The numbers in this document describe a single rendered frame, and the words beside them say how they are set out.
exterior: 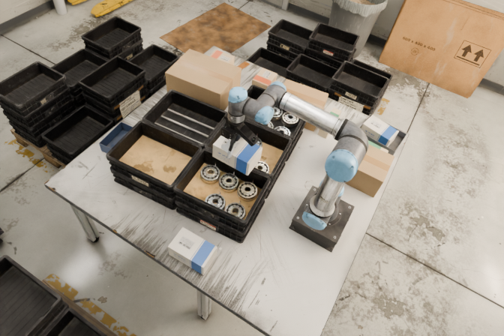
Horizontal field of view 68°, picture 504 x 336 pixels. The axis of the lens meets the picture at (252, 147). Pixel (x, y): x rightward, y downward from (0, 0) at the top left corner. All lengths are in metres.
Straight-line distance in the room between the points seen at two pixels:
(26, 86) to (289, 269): 2.32
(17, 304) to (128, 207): 0.68
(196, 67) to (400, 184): 1.93
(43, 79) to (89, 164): 1.15
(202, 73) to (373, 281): 1.81
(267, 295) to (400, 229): 1.53
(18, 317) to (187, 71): 1.60
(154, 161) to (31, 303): 0.89
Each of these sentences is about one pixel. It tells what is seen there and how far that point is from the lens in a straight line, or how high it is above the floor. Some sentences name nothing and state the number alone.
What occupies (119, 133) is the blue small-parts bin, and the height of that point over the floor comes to 0.70.
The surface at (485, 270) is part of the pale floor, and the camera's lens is 3.31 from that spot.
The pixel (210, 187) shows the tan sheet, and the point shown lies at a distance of 1.97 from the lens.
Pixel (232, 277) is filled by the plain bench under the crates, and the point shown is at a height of 0.70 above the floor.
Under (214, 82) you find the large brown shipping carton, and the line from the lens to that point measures 2.42.
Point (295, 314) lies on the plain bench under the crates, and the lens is 1.88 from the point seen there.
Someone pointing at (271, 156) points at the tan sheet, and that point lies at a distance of 2.13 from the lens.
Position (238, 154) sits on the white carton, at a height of 1.13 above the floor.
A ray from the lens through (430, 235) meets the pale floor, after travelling 3.23.
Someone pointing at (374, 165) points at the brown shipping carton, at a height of 0.86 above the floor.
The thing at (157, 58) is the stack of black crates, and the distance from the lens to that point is 3.49.
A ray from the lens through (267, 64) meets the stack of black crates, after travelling 3.65.
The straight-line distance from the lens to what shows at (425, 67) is 4.51.
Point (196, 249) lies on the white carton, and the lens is 1.85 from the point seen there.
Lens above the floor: 2.47
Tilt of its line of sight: 50 degrees down
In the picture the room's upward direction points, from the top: 8 degrees clockwise
